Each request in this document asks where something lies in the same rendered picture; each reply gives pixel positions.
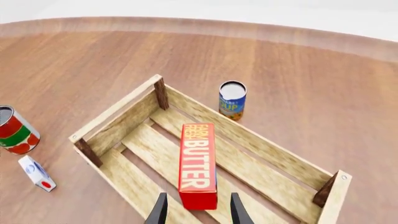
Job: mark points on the red and green tomato tin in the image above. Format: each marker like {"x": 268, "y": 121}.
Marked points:
{"x": 17, "y": 133}

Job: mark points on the wooden slat tray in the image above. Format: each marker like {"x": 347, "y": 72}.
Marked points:
{"x": 199, "y": 158}

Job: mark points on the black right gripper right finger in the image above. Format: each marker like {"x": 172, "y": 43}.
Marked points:
{"x": 237, "y": 211}

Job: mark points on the small white and blue carton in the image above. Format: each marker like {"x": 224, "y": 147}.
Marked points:
{"x": 37, "y": 173}

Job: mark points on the blue soup tin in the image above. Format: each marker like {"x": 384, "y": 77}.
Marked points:
{"x": 232, "y": 102}

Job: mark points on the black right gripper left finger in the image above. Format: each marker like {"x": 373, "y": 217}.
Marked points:
{"x": 159, "y": 212}

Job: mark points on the red butter box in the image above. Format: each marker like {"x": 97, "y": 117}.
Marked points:
{"x": 197, "y": 161}

